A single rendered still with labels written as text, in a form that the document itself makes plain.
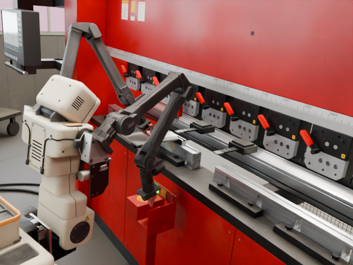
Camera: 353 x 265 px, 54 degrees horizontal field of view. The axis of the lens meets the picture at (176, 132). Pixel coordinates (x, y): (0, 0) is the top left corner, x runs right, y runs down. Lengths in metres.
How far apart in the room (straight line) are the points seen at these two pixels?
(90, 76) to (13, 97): 3.04
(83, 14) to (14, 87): 3.13
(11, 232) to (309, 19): 1.31
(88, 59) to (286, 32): 1.61
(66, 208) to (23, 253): 0.24
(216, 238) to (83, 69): 1.56
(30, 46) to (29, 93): 3.10
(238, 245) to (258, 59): 0.78
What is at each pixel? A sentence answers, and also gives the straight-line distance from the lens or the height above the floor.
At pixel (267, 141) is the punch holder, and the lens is 1.47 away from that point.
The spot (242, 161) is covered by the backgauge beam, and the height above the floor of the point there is 0.93.
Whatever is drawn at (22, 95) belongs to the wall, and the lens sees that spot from 5.65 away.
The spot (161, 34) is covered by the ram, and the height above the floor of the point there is 1.55.
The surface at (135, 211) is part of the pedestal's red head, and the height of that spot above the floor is 0.74.
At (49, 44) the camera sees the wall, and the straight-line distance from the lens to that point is 5.75.
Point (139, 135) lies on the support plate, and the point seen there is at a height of 1.00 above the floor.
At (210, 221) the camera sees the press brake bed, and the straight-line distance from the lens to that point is 1.69.
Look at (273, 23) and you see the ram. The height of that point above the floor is 1.66.
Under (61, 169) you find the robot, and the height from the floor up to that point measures 1.04.
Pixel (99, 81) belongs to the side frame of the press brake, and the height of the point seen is 1.14.
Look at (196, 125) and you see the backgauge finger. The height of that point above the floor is 1.02.
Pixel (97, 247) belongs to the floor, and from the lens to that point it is 2.76.
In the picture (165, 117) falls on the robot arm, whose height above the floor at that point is 1.22.
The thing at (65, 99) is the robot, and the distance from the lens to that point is 1.40.
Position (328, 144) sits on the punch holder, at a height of 1.29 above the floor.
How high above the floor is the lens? 1.68
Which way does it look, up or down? 19 degrees down
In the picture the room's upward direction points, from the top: 5 degrees clockwise
